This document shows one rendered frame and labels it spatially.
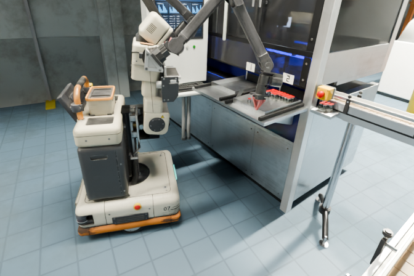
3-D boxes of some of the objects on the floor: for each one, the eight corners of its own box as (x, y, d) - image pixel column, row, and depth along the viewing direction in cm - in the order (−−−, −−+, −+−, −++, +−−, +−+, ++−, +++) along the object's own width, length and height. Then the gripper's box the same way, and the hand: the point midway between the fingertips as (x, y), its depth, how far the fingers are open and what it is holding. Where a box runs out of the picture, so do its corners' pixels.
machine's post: (284, 205, 204) (366, -155, 112) (291, 210, 200) (381, -161, 107) (279, 209, 200) (358, -160, 108) (285, 213, 196) (374, -167, 104)
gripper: (264, 82, 146) (257, 107, 151) (251, 81, 140) (245, 108, 145) (273, 85, 140) (266, 111, 146) (260, 85, 135) (253, 113, 140)
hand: (255, 108), depth 145 cm, fingers closed
